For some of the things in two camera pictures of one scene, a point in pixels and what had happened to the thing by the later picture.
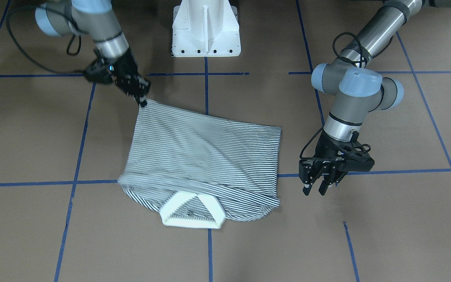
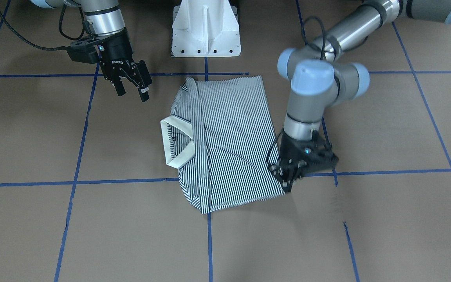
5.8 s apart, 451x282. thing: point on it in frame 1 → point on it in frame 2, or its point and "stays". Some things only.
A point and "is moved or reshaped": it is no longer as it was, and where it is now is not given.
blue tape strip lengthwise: x=74 y=181 stays
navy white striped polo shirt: x=197 y=171 is moved or reshaped
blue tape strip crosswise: x=56 y=74 stays
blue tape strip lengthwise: x=323 y=121 stays
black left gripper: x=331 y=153 → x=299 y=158
